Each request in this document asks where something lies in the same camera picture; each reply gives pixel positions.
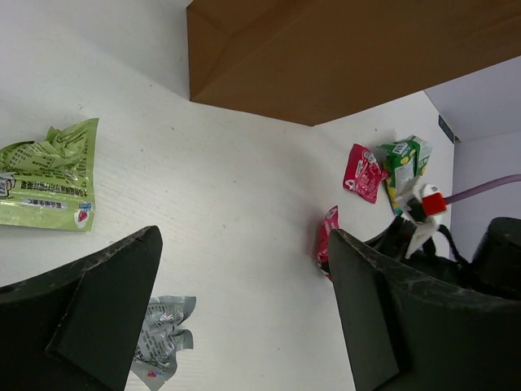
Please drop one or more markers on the brown paper bag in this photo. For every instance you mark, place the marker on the brown paper bag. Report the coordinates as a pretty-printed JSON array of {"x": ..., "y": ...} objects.
[{"x": 311, "y": 62}]

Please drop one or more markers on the blue label sticker right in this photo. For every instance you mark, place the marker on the blue label sticker right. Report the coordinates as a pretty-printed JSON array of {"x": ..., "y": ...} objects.
[{"x": 447, "y": 130}]

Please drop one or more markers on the red snack packet far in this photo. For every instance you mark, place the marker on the red snack packet far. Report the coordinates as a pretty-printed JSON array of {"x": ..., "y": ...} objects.
[{"x": 363, "y": 173}]

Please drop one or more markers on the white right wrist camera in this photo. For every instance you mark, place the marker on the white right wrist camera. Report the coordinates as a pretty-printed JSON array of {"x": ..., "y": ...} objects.
[{"x": 424, "y": 206}]

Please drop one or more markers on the silver snack packet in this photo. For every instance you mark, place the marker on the silver snack packet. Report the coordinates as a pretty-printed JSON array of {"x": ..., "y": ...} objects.
[{"x": 161, "y": 338}]

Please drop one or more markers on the light green snack packet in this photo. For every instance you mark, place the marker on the light green snack packet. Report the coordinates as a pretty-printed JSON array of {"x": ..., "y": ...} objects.
[{"x": 50, "y": 184}]

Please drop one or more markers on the red snack packet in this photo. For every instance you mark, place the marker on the red snack packet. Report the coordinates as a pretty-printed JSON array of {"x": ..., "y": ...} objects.
[
  {"x": 329, "y": 223},
  {"x": 363, "y": 173}
]

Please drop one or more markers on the dark green chips packet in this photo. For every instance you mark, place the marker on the dark green chips packet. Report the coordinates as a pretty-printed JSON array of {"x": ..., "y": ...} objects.
[{"x": 404, "y": 160}]

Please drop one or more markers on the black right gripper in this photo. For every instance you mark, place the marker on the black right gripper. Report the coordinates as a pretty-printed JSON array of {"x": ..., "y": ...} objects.
[{"x": 493, "y": 270}]

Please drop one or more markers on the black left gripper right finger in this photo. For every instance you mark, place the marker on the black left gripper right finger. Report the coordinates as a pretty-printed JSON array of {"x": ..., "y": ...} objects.
[{"x": 405, "y": 330}]

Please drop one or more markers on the red snack packet near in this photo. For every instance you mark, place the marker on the red snack packet near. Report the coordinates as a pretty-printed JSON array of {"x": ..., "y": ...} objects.
[{"x": 329, "y": 223}]

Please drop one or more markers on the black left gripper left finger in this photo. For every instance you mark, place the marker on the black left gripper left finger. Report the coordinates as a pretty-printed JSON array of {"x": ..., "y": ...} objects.
[{"x": 76, "y": 327}]

